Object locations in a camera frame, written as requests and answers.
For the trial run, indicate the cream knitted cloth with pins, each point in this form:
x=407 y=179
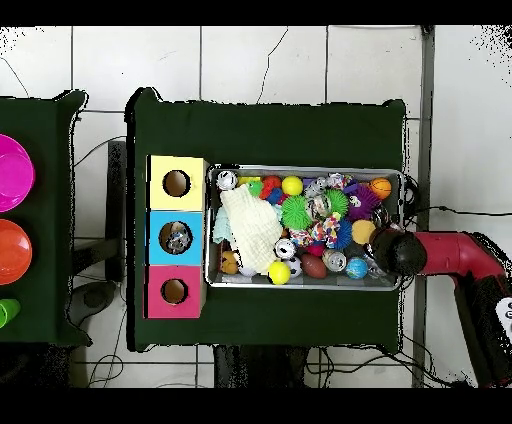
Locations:
x=251 y=228

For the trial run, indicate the green cup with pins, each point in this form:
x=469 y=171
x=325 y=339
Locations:
x=6 y=312

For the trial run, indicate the pink plate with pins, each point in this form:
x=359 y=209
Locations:
x=12 y=172

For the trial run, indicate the wooden toy burger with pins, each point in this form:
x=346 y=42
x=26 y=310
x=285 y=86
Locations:
x=362 y=231

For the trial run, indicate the green spiky ball with eyes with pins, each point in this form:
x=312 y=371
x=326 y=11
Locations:
x=296 y=213

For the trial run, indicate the clear mesh bin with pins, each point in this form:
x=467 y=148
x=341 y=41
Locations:
x=216 y=280

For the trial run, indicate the brown toy football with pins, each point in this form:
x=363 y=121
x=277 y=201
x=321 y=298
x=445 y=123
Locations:
x=314 y=266

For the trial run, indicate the wooden box with three holes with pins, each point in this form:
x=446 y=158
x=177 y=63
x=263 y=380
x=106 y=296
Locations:
x=192 y=224

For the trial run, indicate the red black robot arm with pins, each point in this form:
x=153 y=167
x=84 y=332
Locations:
x=460 y=254

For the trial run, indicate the red silver soda can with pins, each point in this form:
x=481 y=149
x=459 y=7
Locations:
x=227 y=179

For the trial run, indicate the yellow ball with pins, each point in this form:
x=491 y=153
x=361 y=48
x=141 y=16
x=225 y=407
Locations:
x=279 y=273
x=292 y=186

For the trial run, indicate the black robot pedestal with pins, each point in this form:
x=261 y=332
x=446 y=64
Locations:
x=264 y=368

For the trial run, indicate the orange plate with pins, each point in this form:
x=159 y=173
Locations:
x=12 y=252

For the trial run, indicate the plain green spiky ball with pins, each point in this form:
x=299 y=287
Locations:
x=338 y=202

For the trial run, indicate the purple spiky ball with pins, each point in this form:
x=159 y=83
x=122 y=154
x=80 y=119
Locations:
x=364 y=202

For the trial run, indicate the small globe ball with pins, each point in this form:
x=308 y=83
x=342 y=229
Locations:
x=357 y=268

